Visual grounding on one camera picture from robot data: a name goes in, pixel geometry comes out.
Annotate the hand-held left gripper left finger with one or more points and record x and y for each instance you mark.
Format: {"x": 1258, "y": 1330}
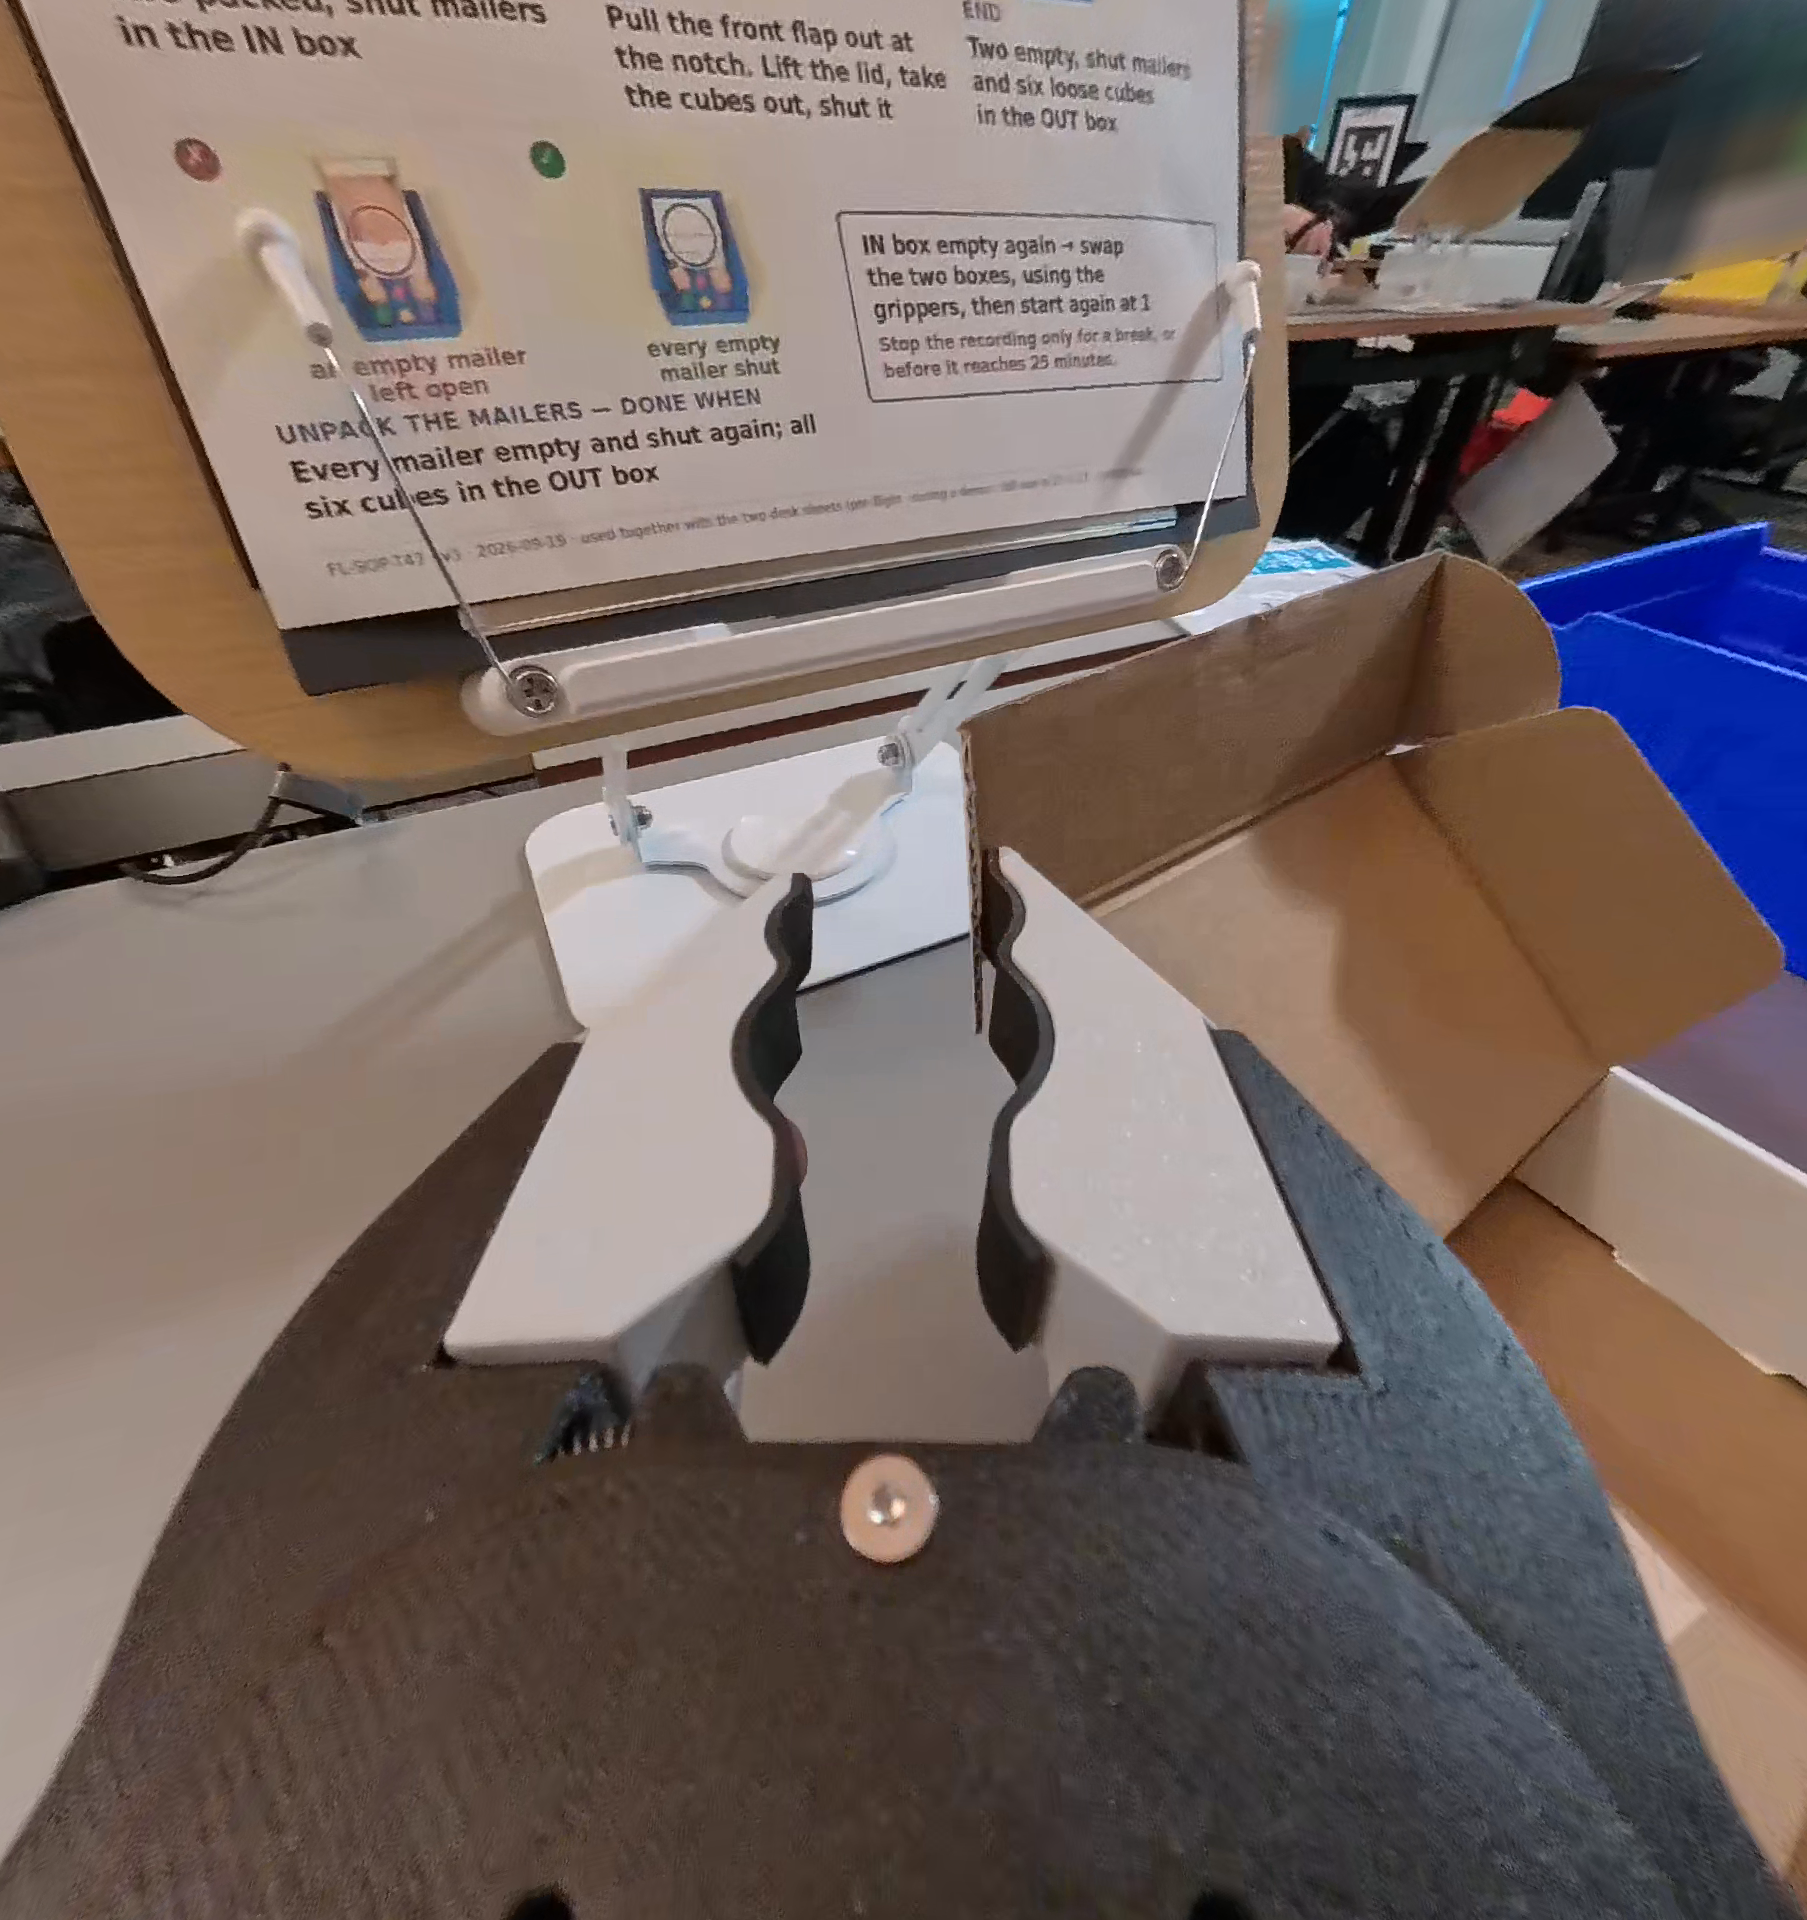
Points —
{"x": 617, "y": 1200}

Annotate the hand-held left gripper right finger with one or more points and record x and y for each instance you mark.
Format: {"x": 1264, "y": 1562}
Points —
{"x": 1173, "y": 1200}

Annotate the white cardboard mailer box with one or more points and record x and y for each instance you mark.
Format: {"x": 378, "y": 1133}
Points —
{"x": 1291, "y": 975}

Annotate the blue plastic bin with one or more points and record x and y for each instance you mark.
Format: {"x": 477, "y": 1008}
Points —
{"x": 1743, "y": 750}

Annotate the grey desk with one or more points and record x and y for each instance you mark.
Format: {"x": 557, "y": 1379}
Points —
{"x": 168, "y": 1125}

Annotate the blue white paper leaflet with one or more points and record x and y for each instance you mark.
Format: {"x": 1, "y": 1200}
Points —
{"x": 1300, "y": 577}

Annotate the printed instruction sheet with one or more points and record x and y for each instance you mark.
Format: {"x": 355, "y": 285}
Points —
{"x": 781, "y": 465}

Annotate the upright cardboard piece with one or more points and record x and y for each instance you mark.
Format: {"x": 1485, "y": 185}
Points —
{"x": 1534, "y": 473}

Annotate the background wooden table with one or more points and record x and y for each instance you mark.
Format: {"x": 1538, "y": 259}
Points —
{"x": 1443, "y": 316}

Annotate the white document stand wooden board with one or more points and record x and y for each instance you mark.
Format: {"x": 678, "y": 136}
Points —
{"x": 33, "y": 452}

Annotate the clear plastic containers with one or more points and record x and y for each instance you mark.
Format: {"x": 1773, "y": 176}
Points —
{"x": 1419, "y": 270}

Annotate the black white marker sign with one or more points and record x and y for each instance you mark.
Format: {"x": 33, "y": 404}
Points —
{"x": 1368, "y": 145}

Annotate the small yellow bin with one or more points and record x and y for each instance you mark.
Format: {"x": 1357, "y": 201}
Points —
{"x": 1737, "y": 280}

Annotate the open brown cardboard box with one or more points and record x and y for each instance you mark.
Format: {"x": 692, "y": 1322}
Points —
{"x": 1488, "y": 164}

